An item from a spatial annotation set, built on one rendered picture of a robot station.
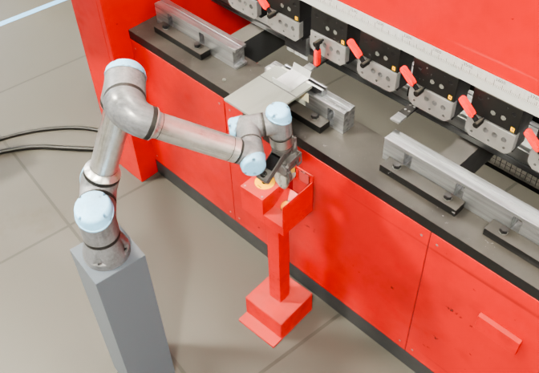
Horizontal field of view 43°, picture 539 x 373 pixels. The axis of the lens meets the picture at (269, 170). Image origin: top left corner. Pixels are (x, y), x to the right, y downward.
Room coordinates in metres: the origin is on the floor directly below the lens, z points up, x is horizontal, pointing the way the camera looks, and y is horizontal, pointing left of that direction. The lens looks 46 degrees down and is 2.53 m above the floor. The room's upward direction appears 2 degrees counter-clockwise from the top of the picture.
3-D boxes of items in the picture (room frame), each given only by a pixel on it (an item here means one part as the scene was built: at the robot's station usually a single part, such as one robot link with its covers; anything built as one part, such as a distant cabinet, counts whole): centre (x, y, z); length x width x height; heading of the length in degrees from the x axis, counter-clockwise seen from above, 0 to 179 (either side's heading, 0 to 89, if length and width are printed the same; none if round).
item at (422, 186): (1.51, -0.49, 0.89); 0.30 x 0.05 x 0.03; 44
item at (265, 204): (1.64, -0.02, 0.75); 0.20 x 0.16 x 0.18; 46
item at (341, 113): (1.95, -0.15, 0.92); 0.39 x 0.06 x 0.10; 44
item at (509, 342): (1.14, -0.71, 0.59); 0.15 x 0.02 x 0.07; 44
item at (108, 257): (1.38, 0.54, 0.82); 0.15 x 0.15 x 0.10
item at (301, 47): (1.99, -0.11, 1.13); 0.10 x 0.02 x 0.10; 44
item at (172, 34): (2.38, 0.34, 0.89); 0.30 x 0.05 x 0.03; 44
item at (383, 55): (1.72, -0.37, 1.26); 0.15 x 0.09 x 0.17; 44
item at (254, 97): (1.89, -0.01, 1.00); 0.26 x 0.18 x 0.01; 134
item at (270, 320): (1.61, 0.00, 0.06); 0.25 x 0.20 x 0.12; 136
